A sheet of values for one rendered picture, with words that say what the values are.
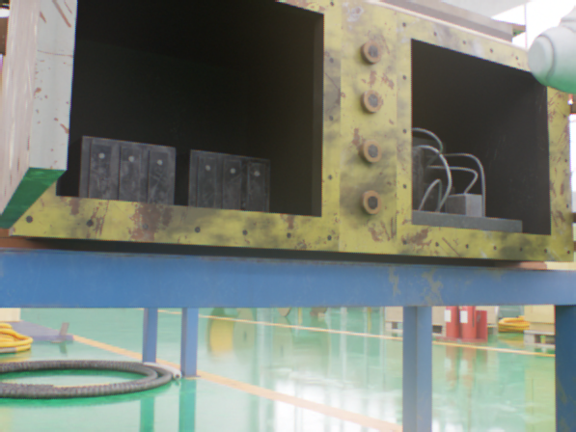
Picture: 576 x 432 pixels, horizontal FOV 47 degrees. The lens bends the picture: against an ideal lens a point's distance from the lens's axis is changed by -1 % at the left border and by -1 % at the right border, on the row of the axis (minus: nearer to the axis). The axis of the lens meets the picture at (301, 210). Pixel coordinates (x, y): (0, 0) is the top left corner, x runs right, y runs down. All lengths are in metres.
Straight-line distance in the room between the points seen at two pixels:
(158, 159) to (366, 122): 0.47
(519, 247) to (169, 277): 0.96
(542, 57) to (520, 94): 0.90
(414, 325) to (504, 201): 0.70
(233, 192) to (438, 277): 0.54
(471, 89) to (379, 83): 0.69
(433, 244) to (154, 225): 0.69
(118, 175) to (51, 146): 0.95
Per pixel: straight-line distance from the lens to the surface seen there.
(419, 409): 2.58
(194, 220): 1.27
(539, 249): 1.90
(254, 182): 1.57
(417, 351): 2.54
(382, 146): 1.54
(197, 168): 1.52
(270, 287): 1.38
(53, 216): 1.19
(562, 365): 2.12
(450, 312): 7.43
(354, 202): 1.47
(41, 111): 0.51
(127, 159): 1.46
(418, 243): 1.58
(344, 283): 1.48
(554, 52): 1.16
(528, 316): 7.14
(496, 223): 1.79
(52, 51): 0.52
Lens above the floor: 0.59
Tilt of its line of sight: 6 degrees up
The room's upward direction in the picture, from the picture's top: 1 degrees clockwise
